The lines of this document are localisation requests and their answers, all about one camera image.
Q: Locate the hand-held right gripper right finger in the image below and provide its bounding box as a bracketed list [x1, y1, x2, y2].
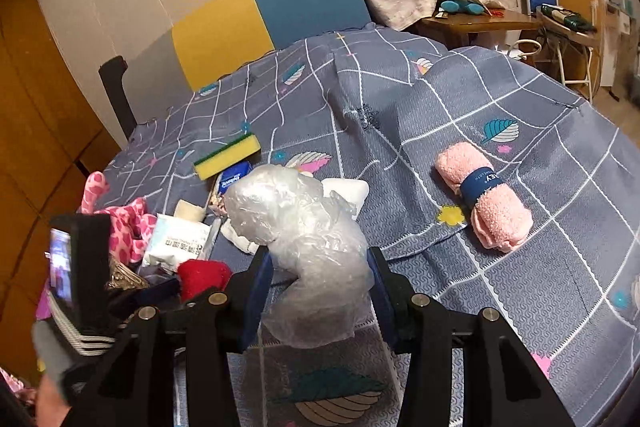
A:
[366, 246, 576, 427]

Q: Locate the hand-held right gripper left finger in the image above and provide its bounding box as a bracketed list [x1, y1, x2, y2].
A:
[75, 249, 275, 427]

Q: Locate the clear plastic bag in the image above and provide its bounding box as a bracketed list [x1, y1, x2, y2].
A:
[224, 166, 377, 349]

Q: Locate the beige bandage cloth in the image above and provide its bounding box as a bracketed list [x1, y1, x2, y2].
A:
[174, 200, 207, 224]

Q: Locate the red soft cloth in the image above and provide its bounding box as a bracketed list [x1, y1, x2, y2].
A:
[177, 259, 234, 304]

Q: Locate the person's left hand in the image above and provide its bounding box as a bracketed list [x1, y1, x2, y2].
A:
[31, 321, 77, 390]

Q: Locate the silver embossed box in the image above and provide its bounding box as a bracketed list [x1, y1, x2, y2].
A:
[104, 252, 147, 294]

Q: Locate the pink spotted plush toy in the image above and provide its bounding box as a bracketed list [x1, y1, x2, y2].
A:
[79, 171, 159, 264]

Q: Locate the white cloth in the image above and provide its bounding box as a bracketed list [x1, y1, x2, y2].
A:
[220, 219, 262, 254]

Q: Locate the white wet wipes packet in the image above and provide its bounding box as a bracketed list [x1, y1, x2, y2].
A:
[142, 213, 214, 271]

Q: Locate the white foam piece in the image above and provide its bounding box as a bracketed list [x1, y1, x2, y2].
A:
[320, 178, 371, 221]

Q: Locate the blue tissue pack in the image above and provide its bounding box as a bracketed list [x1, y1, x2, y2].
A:
[216, 162, 253, 196]

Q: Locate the yellow green sponge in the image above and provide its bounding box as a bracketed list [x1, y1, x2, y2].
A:
[193, 133, 262, 182]

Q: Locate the pink rolled towel navy band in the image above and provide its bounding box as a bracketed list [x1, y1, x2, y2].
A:
[433, 144, 532, 253]

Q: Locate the grey printed blanket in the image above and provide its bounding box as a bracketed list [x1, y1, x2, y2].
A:
[75, 23, 640, 427]

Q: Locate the wooden wardrobe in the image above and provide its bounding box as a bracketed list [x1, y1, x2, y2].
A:
[0, 0, 127, 388]

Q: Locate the wooden side table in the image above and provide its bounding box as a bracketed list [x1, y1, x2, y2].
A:
[419, 8, 542, 54]

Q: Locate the blue toy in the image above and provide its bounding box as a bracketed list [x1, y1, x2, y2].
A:
[439, 0, 490, 18]

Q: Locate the dark folded umbrella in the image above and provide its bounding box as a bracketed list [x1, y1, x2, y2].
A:
[540, 5, 597, 34]

